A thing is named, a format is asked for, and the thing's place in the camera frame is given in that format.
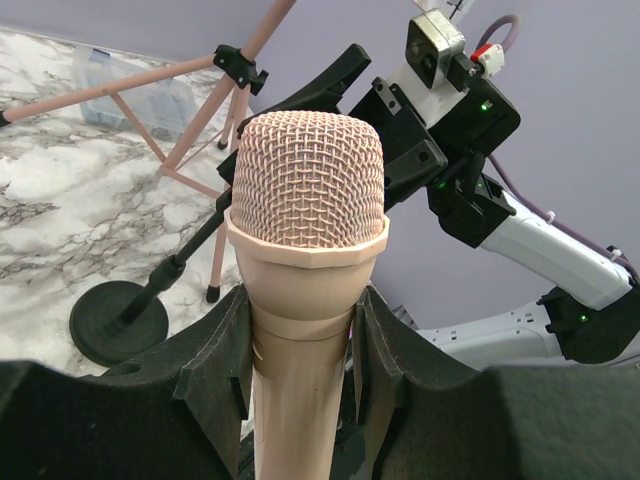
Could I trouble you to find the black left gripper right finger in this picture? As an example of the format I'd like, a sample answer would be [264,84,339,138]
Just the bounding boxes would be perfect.
[353,288,639,479]

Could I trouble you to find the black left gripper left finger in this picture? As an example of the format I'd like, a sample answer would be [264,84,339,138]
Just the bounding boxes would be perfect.
[1,286,251,479]

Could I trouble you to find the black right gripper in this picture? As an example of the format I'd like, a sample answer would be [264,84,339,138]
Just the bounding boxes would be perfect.
[264,43,448,203]

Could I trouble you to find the black microphone stand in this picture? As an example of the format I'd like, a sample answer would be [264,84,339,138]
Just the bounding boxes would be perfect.
[69,187,232,367]

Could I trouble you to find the pink toy microphone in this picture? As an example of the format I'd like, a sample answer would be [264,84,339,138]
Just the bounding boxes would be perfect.
[225,111,390,479]

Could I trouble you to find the pink perforated music stand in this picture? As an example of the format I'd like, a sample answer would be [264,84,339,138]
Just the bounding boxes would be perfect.
[0,0,299,304]

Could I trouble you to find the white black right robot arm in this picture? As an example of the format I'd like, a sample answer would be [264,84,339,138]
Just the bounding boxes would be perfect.
[352,49,639,369]

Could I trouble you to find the clear plastic organizer box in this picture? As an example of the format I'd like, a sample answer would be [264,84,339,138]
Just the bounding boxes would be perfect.
[70,46,197,141]

